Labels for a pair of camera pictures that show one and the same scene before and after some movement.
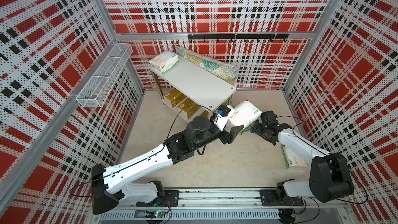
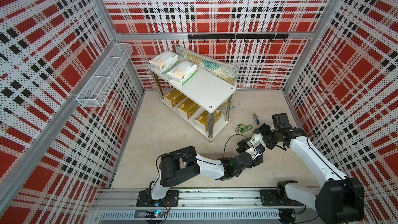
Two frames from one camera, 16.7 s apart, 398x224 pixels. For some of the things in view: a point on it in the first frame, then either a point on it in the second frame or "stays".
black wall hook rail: (238, 36) stays
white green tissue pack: (291, 159) -> (256, 139)
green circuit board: (149, 214) stays
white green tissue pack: (165, 62) stays
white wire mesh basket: (98, 88) stays
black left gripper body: (214, 134) -> (242, 147)
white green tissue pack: (244, 114) -> (181, 73)
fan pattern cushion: (228, 72) stays
